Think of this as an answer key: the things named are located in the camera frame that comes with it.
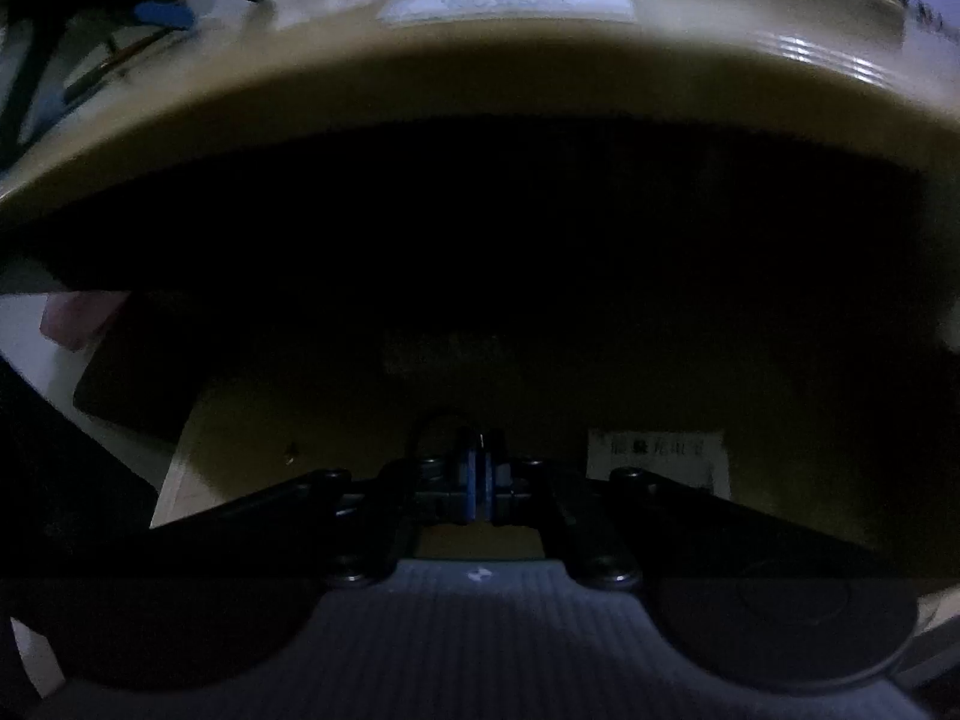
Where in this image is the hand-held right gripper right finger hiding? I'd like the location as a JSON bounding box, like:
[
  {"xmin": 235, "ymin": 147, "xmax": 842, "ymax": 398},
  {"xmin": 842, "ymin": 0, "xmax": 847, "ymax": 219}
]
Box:
[{"xmin": 484, "ymin": 431, "xmax": 901, "ymax": 590}]

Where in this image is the white windowed cardboard box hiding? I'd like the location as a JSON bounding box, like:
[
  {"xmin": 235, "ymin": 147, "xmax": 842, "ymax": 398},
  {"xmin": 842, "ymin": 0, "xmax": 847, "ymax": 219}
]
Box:
[{"xmin": 587, "ymin": 427, "xmax": 732, "ymax": 502}]

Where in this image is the pale pink blurred object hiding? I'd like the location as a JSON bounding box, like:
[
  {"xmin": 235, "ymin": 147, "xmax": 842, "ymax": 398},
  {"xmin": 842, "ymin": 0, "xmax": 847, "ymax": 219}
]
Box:
[{"xmin": 41, "ymin": 291, "xmax": 132, "ymax": 352}]

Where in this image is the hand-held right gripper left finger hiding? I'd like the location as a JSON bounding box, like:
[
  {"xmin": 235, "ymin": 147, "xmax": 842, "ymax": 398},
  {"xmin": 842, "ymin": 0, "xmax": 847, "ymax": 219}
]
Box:
[{"xmin": 150, "ymin": 429, "xmax": 481, "ymax": 586}]

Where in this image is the wooden drawer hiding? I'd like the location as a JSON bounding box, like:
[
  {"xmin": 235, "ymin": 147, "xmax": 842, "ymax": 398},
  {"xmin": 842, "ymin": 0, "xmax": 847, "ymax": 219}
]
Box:
[{"xmin": 146, "ymin": 315, "xmax": 938, "ymax": 593}]

